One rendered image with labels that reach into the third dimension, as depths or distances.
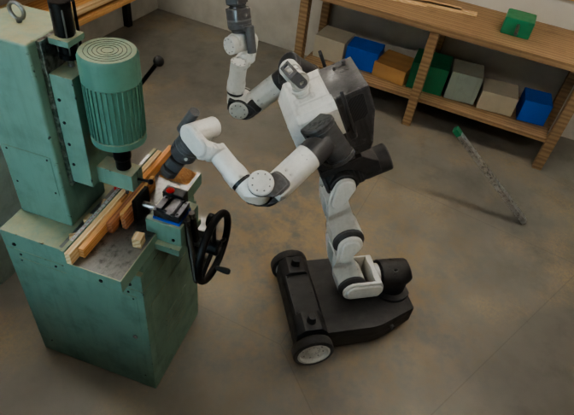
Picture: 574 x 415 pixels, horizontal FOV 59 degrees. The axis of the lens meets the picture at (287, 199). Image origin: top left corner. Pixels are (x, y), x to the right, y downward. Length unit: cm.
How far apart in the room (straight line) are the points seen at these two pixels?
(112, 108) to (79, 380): 140
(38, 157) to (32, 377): 114
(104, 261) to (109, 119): 47
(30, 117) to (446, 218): 260
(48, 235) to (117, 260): 37
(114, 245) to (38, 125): 45
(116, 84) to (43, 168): 48
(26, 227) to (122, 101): 71
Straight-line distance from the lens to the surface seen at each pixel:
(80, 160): 182
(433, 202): 359
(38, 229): 206
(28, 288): 233
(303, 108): 169
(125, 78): 155
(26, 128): 182
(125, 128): 164
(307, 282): 261
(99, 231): 181
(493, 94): 424
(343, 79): 176
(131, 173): 181
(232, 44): 190
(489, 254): 340
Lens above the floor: 222
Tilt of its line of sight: 42 degrees down
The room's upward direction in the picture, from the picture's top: 8 degrees clockwise
